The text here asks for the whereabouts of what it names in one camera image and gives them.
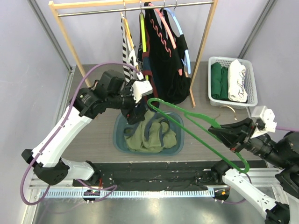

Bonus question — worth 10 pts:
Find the neon yellow hanger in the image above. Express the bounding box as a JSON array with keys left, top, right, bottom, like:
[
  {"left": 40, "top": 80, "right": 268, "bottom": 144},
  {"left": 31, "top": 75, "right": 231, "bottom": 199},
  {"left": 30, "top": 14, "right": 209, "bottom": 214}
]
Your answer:
[{"left": 139, "top": 11, "right": 150, "bottom": 81}]

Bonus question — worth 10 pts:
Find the wooden clothes rack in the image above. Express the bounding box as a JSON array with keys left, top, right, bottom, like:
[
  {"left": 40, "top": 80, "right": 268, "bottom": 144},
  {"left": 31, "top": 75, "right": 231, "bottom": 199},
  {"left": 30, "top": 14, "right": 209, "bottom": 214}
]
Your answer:
[{"left": 48, "top": 0, "right": 218, "bottom": 108}]

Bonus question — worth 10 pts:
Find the folded white shirt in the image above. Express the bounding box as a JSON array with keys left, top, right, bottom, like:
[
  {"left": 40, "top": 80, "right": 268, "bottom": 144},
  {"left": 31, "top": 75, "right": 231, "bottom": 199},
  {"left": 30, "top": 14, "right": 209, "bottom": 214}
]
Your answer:
[{"left": 228, "top": 59, "right": 248, "bottom": 103}]

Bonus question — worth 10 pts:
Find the olive green tank top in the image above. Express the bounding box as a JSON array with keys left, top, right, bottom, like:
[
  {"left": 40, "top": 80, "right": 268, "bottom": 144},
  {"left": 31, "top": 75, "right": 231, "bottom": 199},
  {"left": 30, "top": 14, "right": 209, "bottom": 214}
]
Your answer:
[{"left": 123, "top": 110, "right": 177, "bottom": 153}]

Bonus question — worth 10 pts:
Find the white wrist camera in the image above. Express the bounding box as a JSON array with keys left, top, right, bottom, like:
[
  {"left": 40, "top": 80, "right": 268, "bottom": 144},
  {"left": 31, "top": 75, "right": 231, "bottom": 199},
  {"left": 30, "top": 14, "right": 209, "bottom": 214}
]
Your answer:
[
  {"left": 132, "top": 80, "right": 153, "bottom": 103},
  {"left": 251, "top": 106, "right": 277, "bottom": 138}
]

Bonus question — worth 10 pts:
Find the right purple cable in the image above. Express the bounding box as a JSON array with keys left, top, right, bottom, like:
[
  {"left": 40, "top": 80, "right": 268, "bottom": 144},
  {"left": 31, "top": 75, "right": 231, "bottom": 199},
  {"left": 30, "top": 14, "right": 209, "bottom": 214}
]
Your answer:
[{"left": 275, "top": 125, "right": 299, "bottom": 133}]

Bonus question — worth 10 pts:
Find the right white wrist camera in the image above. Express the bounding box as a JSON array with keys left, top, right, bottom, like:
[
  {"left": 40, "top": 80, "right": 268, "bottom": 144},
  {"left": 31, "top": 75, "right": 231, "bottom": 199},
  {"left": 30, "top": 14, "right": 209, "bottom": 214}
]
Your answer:
[{"left": 251, "top": 106, "right": 277, "bottom": 138}]

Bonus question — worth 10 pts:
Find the white plastic basket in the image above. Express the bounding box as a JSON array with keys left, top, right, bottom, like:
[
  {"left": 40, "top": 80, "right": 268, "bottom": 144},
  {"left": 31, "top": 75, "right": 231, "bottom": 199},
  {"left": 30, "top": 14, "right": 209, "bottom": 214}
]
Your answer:
[{"left": 208, "top": 56, "right": 258, "bottom": 110}]

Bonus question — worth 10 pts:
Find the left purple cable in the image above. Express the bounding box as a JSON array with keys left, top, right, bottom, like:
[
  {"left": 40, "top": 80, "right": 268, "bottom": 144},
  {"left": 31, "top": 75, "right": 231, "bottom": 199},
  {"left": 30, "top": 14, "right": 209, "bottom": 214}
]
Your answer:
[{"left": 20, "top": 62, "right": 145, "bottom": 206}]

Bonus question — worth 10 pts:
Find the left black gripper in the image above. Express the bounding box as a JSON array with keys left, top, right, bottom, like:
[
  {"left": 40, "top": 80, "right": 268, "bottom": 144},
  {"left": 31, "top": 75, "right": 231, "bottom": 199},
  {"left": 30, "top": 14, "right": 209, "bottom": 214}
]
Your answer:
[{"left": 107, "top": 80, "right": 148, "bottom": 124}]

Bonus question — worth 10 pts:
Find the folded dark green shirt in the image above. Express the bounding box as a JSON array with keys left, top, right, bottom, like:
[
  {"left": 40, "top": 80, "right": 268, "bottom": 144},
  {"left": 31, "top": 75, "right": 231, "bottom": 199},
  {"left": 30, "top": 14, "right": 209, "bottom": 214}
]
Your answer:
[{"left": 211, "top": 62, "right": 228, "bottom": 101}]

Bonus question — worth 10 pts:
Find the yellow plastic hanger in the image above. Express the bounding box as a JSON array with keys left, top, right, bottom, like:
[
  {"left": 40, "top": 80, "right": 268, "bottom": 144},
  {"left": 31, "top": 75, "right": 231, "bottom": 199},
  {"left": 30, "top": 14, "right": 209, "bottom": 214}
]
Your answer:
[{"left": 121, "top": 13, "right": 140, "bottom": 71}]

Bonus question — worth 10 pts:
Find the green plastic hanger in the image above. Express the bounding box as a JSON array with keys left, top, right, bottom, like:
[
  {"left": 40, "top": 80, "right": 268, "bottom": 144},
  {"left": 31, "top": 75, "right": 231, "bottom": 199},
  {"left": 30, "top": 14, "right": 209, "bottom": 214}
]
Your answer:
[{"left": 147, "top": 98, "right": 250, "bottom": 174}]

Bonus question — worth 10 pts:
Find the black dress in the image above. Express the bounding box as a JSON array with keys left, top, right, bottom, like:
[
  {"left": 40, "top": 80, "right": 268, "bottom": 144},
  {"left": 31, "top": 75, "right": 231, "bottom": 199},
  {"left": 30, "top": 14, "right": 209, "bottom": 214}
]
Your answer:
[{"left": 144, "top": 8, "right": 191, "bottom": 105}]

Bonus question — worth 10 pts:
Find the black white striped tank top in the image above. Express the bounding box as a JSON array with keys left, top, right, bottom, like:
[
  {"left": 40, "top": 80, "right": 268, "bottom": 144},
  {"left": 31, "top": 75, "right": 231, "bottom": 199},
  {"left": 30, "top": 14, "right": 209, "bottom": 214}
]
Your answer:
[{"left": 121, "top": 18, "right": 137, "bottom": 83}]

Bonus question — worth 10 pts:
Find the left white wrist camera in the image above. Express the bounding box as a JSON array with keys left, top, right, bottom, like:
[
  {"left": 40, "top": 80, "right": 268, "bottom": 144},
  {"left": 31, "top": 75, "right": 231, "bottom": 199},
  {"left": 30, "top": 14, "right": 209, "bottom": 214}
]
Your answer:
[{"left": 132, "top": 80, "right": 153, "bottom": 103}]

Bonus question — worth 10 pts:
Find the white slotted cable duct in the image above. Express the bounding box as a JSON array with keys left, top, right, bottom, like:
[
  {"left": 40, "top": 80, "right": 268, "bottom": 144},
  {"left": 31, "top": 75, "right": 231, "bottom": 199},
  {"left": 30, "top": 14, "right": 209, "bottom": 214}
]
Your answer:
[{"left": 45, "top": 189, "right": 214, "bottom": 199}]

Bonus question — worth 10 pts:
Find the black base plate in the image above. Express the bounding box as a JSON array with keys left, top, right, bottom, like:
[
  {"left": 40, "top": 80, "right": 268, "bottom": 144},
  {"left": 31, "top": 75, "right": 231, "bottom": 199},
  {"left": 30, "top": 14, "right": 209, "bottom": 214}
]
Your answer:
[{"left": 84, "top": 161, "right": 224, "bottom": 191}]

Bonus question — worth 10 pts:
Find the teal plastic basin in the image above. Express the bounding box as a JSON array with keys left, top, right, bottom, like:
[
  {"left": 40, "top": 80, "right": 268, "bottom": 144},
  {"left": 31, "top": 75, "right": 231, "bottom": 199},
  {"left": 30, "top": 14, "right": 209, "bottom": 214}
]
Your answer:
[{"left": 113, "top": 111, "right": 185, "bottom": 156}]

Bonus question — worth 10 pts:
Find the navy tank top maroon trim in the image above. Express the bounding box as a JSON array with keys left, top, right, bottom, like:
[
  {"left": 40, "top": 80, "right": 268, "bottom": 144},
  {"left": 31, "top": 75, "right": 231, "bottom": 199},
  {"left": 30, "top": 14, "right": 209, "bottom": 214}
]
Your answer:
[{"left": 137, "top": 43, "right": 154, "bottom": 86}]

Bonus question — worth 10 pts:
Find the light blue hanger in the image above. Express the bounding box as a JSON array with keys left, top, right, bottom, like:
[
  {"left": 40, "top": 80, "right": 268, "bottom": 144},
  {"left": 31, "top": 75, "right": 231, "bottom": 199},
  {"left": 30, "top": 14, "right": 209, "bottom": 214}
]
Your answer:
[{"left": 163, "top": 8, "right": 191, "bottom": 75}]

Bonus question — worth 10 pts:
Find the purple cable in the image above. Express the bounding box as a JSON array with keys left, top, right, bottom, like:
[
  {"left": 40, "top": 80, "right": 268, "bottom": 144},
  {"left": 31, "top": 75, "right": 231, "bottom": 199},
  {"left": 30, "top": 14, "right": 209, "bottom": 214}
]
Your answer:
[
  {"left": 20, "top": 62, "right": 145, "bottom": 206},
  {"left": 275, "top": 125, "right": 299, "bottom": 133}
]

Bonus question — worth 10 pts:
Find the pink hanger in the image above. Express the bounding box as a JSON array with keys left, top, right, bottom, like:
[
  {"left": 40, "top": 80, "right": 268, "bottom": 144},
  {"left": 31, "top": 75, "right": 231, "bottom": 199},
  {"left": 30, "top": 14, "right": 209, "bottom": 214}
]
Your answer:
[{"left": 144, "top": 2, "right": 183, "bottom": 76}]

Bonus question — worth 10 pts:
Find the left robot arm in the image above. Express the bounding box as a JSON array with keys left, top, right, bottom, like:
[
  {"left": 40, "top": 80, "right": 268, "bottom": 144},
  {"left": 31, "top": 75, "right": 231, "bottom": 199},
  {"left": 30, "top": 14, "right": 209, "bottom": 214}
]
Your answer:
[{"left": 21, "top": 70, "right": 153, "bottom": 186}]

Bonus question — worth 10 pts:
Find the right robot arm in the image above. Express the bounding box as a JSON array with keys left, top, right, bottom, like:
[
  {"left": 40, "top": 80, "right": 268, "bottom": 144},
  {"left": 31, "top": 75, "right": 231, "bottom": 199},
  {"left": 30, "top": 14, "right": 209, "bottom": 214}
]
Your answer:
[{"left": 208, "top": 118, "right": 299, "bottom": 224}]

